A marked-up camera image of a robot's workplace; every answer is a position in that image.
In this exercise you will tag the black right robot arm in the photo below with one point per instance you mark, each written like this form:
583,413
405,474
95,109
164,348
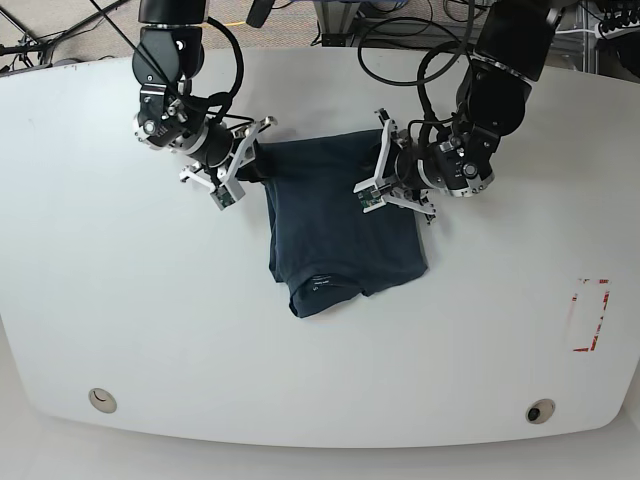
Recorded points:
170,52

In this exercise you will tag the table cable grommet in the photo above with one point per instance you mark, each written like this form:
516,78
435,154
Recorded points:
540,411
102,400

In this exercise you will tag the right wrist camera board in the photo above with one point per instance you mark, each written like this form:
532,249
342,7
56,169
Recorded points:
227,194

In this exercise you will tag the left table cable grommet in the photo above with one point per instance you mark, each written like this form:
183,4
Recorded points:
102,400

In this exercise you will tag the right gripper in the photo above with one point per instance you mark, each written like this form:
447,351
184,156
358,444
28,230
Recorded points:
220,153

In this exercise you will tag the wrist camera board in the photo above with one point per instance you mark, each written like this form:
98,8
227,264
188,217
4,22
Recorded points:
370,199
227,194

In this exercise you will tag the black microphone object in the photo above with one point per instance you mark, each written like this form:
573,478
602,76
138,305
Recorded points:
259,13

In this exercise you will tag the dark blue T-shirt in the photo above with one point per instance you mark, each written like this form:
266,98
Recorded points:
323,246

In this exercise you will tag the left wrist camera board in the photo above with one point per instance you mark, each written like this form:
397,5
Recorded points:
370,199

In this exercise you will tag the right table cable grommet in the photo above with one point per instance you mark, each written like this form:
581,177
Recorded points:
540,411

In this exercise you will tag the red tape rectangle marking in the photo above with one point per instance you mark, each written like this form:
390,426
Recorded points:
586,314

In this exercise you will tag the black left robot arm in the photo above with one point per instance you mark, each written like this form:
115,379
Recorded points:
503,64

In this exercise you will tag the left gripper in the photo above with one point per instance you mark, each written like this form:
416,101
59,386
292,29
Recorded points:
408,170

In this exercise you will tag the white power strip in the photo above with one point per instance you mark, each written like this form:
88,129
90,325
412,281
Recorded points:
618,24

